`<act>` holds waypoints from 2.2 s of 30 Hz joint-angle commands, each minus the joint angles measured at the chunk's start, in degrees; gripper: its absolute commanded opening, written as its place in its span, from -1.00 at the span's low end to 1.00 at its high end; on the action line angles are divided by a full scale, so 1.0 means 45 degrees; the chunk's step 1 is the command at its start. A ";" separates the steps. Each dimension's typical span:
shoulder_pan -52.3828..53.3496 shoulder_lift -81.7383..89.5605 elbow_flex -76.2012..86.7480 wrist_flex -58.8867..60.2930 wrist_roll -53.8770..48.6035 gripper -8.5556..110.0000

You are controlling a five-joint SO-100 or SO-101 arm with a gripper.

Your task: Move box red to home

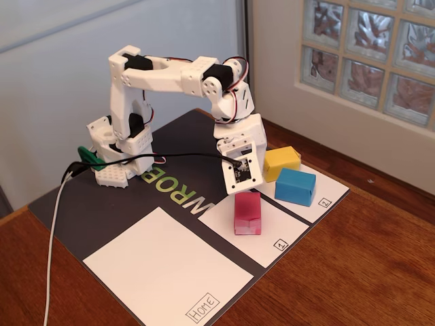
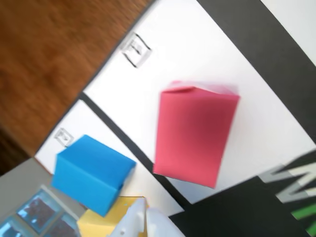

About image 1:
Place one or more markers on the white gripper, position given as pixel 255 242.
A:
pixel 255 130

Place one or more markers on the red paper box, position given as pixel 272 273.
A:
pixel 247 212

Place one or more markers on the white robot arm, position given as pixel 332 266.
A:
pixel 159 76

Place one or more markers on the yellow paper box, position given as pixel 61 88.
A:
pixel 280 158

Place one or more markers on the blue paper box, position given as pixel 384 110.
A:
pixel 294 186

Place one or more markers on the white sheet marked two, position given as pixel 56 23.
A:
pixel 328 190

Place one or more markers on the white sheet marked one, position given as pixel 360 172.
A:
pixel 265 234

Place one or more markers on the glass block window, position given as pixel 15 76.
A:
pixel 367 51

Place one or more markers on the green clamp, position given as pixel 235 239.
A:
pixel 89 158

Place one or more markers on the black mat with WRO print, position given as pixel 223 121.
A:
pixel 102 210

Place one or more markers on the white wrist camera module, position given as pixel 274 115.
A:
pixel 243 176

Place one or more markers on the grey metal door frame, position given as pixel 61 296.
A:
pixel 242 30

